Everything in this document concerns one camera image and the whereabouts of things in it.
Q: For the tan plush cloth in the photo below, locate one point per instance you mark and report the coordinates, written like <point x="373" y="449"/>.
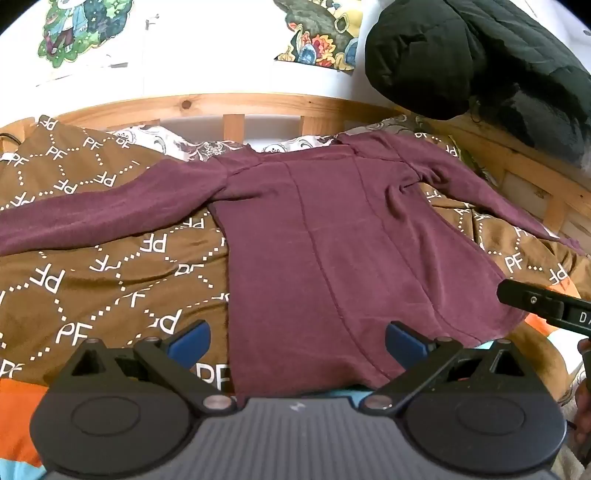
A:
<point x="535" y="364"/>

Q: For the colourful floral wall poster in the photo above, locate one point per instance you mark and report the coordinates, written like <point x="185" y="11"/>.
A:
<point x="318" y="39"/>

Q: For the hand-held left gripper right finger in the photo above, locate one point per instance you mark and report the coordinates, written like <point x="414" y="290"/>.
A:
<point x="402" y="344"/>

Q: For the black puffer jacket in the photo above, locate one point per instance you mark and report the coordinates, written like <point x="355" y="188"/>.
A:
<point x="466" y="55"/>

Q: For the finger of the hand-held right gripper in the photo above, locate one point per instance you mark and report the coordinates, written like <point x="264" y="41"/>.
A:
<point x="521" y="295"/>

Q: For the brown printed blanket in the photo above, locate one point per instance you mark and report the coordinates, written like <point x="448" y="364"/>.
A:
<point x="106" y="258"/>

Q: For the white floral bedsheet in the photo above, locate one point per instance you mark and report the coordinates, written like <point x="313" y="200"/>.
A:
<point x="184" y="145"/>

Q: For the green figure wall poster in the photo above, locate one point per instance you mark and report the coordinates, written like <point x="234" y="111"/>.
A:
<point x="78" y="32"/>

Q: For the maroon long-sleeve shirt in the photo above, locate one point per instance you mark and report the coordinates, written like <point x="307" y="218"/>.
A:
<point x="332" y="258"/>

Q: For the wooden bed frame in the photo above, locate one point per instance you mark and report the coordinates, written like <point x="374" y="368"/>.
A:
<point x="194" y="104"/>

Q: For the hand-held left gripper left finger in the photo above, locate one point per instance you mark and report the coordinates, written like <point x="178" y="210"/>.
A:
<point x="190" y="342"/>

